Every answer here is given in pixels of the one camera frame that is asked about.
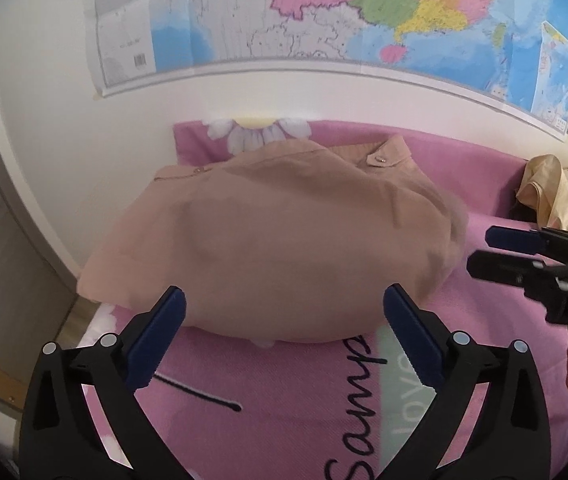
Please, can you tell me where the pink jacket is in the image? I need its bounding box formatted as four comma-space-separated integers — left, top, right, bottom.
78, 136, 467, 342

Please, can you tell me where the cream yellow garment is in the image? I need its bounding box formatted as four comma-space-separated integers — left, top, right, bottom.
516, 154, 568, 231

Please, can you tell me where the pink floral bed sheet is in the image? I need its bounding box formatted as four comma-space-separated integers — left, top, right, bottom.
76, 118, 568, 480

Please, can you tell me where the colourful wall map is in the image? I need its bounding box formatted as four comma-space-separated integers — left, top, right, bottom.
84, 0, 568, 138

